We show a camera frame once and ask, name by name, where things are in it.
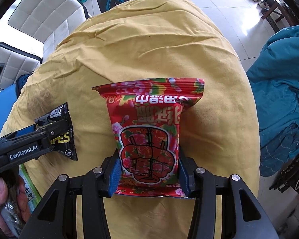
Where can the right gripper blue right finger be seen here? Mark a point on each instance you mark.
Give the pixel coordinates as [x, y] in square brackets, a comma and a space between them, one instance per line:
[184, 173]

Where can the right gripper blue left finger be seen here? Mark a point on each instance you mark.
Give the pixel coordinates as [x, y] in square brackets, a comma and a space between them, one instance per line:
[113, 173]

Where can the light blue tissue pack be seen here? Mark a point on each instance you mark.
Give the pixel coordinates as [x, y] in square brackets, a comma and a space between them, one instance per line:
[32, 193]

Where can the black shoe shine wipes pack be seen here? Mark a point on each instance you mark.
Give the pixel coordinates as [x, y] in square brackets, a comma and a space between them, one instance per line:
[58, 123]

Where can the red floral snack bag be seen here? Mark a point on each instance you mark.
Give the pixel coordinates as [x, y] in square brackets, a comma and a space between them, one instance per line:
[149, 134]

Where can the person's left hand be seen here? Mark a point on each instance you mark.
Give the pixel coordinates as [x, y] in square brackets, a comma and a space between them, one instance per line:
[22, 201]

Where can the blue foam mat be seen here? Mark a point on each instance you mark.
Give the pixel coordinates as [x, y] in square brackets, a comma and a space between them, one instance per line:
[8, 97]

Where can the dark blue cloth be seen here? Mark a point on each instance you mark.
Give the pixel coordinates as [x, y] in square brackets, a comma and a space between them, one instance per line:
[20, 82]

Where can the left white padded chair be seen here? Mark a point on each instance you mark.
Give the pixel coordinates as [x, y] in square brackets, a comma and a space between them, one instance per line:
[16, 63]

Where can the white padded chair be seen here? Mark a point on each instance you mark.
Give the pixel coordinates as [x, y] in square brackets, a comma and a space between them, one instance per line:
[16, 63]
[48, 21]

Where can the yellow table cloth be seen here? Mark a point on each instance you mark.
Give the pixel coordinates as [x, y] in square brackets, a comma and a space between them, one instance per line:
[159, 60]

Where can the teal blanket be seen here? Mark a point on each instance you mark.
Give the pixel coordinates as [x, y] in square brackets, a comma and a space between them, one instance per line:
[274, 79]

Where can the right white padded chair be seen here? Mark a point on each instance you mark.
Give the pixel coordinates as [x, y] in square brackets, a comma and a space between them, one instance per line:
[48, 21]

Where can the dark wooden chair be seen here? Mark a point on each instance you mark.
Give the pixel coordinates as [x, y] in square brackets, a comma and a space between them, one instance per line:
[274, 11]

